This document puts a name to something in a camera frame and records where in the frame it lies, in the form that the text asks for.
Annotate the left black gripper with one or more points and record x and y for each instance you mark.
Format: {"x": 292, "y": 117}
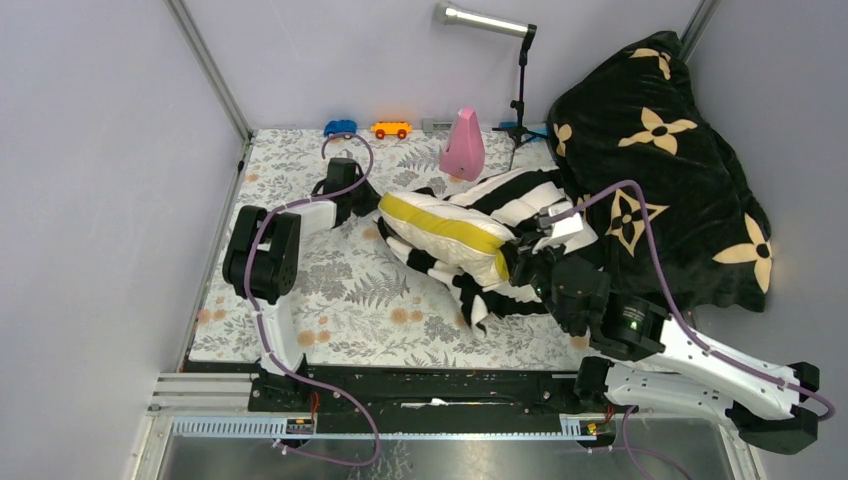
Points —
{"x": 370, "y": 202}

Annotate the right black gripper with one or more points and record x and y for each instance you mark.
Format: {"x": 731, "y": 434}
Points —
{"x": 525, "y": 257}

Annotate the black white striped pillow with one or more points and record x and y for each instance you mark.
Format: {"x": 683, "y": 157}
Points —
{"x": 514, "y": 199}

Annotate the pink metronome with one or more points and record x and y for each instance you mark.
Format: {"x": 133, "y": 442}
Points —
{"x": 463, "y": 156}

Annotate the white yellow pillow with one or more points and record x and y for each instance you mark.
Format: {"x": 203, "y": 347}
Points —
{"x": 457, "y": 236}

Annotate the silver flashlight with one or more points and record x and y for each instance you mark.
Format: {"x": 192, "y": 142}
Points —
{"x": 448, "y": 13}

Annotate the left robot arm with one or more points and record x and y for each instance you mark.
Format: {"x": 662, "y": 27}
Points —
{"x": 262, "y": 257}

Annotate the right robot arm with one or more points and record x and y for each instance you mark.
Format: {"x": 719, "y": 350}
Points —
{"x": 645, "y": 358}

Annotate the blue toy car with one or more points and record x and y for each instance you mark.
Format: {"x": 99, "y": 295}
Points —
{"x": 340, "y": 127}

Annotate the orange toy car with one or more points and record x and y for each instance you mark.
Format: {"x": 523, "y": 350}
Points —
{"x": 384, "y": 129}

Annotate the black floral patterned blanket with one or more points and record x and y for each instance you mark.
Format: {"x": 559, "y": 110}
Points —
{"x": 668, "y": 196}

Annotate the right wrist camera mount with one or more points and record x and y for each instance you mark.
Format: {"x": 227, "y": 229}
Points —
{"x": 558, "y": 223}

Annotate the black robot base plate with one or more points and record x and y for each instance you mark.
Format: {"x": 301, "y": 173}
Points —
{"x": 407, "y": 400}

